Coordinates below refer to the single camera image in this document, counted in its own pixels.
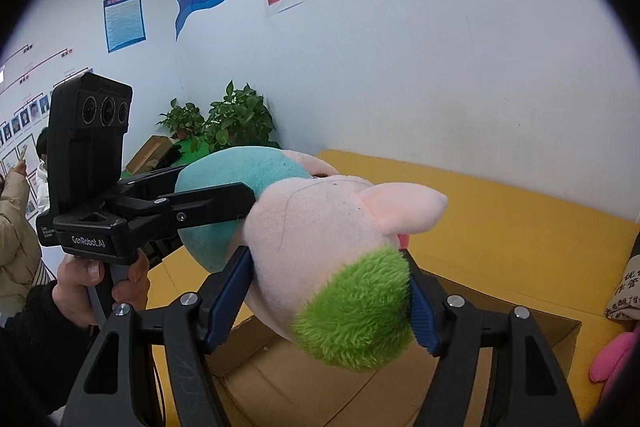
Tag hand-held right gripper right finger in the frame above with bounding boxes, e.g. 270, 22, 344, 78
404, 252, 583, 427

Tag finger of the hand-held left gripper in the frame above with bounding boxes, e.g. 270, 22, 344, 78
118, 164, 188, 208
156, 183, 258, 236

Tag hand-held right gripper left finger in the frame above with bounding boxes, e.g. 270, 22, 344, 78
61, 247, 256, 427

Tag cardboard box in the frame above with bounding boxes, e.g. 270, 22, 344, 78
205, 267, 584, 427

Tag pink pig plush toy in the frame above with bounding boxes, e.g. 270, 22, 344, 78
175, 146, 449, 374

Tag person's left forearm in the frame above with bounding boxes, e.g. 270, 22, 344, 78
0, 281, 107, 427

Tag person's left hand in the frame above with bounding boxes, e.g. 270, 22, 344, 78
54, 252, 152, 328

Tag brown cardboard carton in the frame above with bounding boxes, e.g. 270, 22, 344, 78
124, 135, 184, 176

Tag green cloth under plants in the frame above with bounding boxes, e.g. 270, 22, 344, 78
176, 138, 282, 158

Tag small potted green plant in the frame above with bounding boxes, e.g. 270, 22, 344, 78
157, 98, 207, 142

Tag large potted green plant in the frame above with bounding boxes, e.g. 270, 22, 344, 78
205, 80, 277, 152

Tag yellow mat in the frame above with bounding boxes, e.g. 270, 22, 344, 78
145, 149, 640, 427

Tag bright pink plush toy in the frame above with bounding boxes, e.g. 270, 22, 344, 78
588, 326, 640, 384

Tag beige printed garment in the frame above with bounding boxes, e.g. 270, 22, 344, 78
604, 234, 640, 324

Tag row of wall photos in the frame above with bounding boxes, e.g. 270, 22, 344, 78
0, 67, 96, 218

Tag blue wall poster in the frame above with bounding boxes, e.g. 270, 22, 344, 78
103, 0, 150, 53

